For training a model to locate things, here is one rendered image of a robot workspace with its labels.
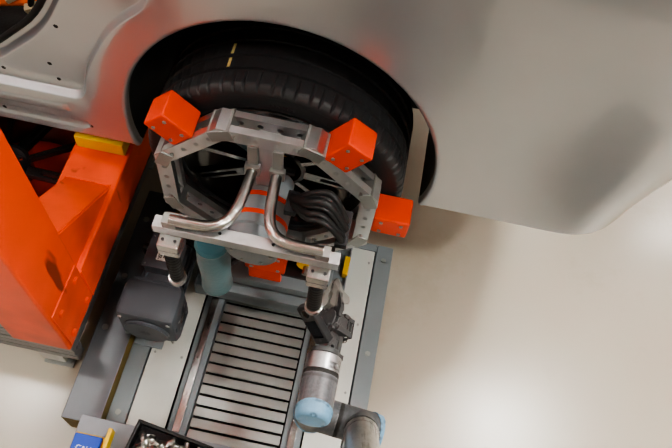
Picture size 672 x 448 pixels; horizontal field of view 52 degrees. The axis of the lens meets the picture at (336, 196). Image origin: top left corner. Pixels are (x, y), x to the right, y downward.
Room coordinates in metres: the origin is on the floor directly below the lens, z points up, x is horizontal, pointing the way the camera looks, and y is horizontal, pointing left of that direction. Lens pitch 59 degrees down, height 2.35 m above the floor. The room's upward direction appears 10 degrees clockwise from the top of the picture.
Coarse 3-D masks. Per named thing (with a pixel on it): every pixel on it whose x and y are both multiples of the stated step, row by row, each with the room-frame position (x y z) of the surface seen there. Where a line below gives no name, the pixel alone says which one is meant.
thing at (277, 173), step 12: (276, 156) 0.85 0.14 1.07; (276, 168) 0.85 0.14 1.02; (276, 180) 0.82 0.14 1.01; (276, 192) 0.79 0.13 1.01; (276, 204) 0.76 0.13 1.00; (264, 216) 0.73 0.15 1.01; (276, 228) 0.70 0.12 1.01; (276, 240) 0.67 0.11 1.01; (288, 240) 0.68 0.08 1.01; (300, 252) 0.66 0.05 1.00; (312, 252) 0.66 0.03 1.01; (324, 252) 0.67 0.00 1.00
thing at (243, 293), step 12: (348, 252) 1.11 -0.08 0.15; (348, 264) 1.05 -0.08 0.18; (336, 276) 1.01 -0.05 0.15; (240, 288) 0.90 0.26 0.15; (252, 288) 0.91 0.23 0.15; (240, 300) 0.88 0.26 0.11; (252, 300) 0.87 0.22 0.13; (264, 300) 0.87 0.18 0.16; (276, 300) 0.88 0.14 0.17; (288, 300) 0.89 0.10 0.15; (300, 300) 0.90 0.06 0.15; (288, 312) 0.87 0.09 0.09
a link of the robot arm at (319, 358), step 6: (312, 354) 0.55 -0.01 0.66; (318, 354) 0.55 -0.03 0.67; (324, 354) 0.56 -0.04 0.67; (330, 354) 0.56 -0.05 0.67; (306, 360) 0.54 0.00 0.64; (312, 360) 0.54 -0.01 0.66; (318, 360) 0.54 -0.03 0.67; (324, 360) 0.54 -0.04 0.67; (330, 360) 0.54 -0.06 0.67; (336, 360) 0.55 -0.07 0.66; (306, 366) 0.52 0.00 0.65; (318, 366) 0.52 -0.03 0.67; (324, 366) 0.53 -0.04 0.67; (330, 366) 0.53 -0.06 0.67; (336, 366) 0.53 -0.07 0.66; (336, 372) 0.52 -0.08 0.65
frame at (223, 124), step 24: (216, 120) 0.88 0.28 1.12; (240, 120) 0.90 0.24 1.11; (264, 120) 0.90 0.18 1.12; (168, 144) 0.87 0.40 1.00; (192, 144) 0.86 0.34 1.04; (264, 144) 0.85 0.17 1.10; (288, 144) 0.85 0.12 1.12; (312, 144) 0.86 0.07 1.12; (168, 168) 0.86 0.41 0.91; (336, 168) 0.85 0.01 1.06; (360, 168) 0.89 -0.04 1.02; (168, 192) 0.86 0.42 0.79; (192, 192) 0.91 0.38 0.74; (360, 192) 0.85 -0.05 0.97; (192, 216) 0.86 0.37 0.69; (216, 216) 0.90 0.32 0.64; (360, 216) 0.84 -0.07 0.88; (312, 240) 0.89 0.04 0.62; (360, 240) 0.84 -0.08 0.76
